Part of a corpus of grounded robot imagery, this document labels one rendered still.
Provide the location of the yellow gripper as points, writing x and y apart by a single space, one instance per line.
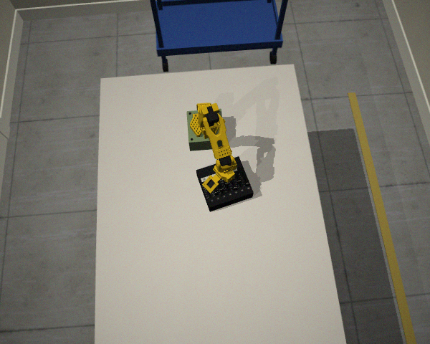
212 182

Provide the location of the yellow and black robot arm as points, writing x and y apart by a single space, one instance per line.
208 121

